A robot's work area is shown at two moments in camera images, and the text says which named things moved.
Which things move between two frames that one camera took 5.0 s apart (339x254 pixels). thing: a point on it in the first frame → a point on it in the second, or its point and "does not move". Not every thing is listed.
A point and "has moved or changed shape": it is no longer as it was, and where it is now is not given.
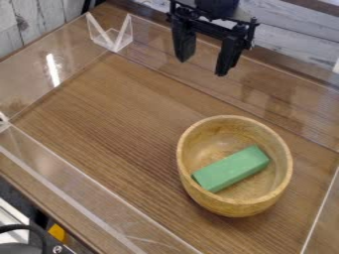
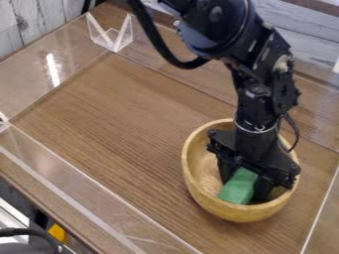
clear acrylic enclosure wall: [74, 202] does not move
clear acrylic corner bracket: [111, 39] does not move
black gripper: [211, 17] → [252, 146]
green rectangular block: [227, 171] has moved or changed shape
